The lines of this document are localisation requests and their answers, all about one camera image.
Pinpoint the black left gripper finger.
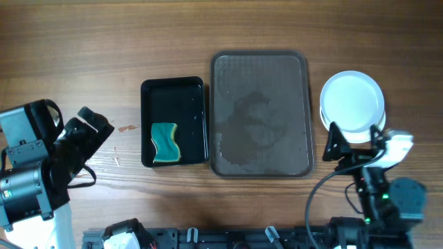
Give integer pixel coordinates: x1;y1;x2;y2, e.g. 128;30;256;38
67;162;98;190
78;107;114;138

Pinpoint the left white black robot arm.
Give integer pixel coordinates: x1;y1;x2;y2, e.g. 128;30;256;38
1;100;114;248

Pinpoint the teal and yellow sponge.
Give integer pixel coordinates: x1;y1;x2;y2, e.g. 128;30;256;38
151;122;181;163

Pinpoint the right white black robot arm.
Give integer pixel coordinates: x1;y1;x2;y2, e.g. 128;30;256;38
323;122;426;248

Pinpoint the black plastic water tray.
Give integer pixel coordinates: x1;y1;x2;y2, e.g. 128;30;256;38
141;76;208;167

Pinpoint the plate with blue stain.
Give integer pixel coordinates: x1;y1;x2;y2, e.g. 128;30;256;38
320;71;385;133

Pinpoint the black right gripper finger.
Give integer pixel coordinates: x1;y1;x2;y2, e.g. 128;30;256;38
370;124;386;151
323;122;350;162

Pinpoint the white plate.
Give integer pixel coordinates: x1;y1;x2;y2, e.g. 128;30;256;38
320;109;386;144

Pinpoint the brown serving tray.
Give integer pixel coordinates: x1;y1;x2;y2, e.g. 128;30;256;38
209;50;315;178

